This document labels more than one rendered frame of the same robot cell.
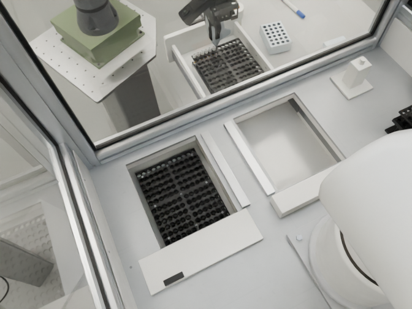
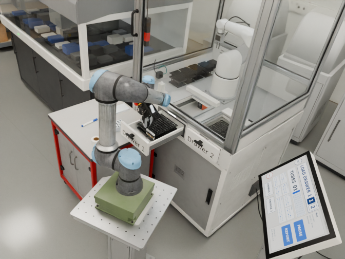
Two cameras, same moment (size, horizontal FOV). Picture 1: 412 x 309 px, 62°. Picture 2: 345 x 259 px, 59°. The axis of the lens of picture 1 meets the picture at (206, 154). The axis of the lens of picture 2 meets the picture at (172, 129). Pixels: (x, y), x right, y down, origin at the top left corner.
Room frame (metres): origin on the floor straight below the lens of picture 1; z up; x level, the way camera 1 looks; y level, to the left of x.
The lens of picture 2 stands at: (1.40, 1.48, 2.15)
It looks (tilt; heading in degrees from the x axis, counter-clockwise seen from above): 37 degrees down; 244
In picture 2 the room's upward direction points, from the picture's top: 7 degrees clockwise
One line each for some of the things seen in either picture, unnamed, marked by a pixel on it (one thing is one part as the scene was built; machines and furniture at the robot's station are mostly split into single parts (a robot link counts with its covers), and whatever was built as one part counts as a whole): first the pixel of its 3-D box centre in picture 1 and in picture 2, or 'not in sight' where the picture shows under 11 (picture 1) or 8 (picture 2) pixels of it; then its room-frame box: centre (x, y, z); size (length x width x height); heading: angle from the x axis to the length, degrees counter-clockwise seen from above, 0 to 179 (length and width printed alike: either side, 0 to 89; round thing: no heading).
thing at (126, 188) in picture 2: not in sight; (129, 179); (1.08, 0.36, 0.91); 0.15 x 0.15 x 0.10
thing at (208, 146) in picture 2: not in sight; (201, 144); (0.53, 0.15, 0.87); 0.29 x 0.02 x 0.11; 112
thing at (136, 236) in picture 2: not in sight; (127, 206); (1.09, 0.37, 0.70); 0.45 x 0.44 x 0.12; 45
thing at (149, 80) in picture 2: not in sight; (148, 85); (0.86, -0.07, 1.24); 0.09 x 0.08 x 0.11; 46
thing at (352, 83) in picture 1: (356, 72); not in sight; (0.62, -0.43, 1.00); 0.09 x 0.08 x 0.10; 22
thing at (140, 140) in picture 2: not in sight; (134, 137); (0.94, -0.03, 0.87); 0.29 x 0.02 x 0.11; 112
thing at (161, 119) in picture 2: not in sight; (157, 128); (0.76, -0.10, 0.87); 0.22 x 0.18 x 0.06; 22
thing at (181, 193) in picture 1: (182, 198); not in sight; (0.34, 0.07, 0.87); 0.22 x 0.18 x 0.06; 22
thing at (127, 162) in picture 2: not in sight; (128, 163); (1.08, 0.35, 1.03); 0.13 x 0.12 x 0.14; 136
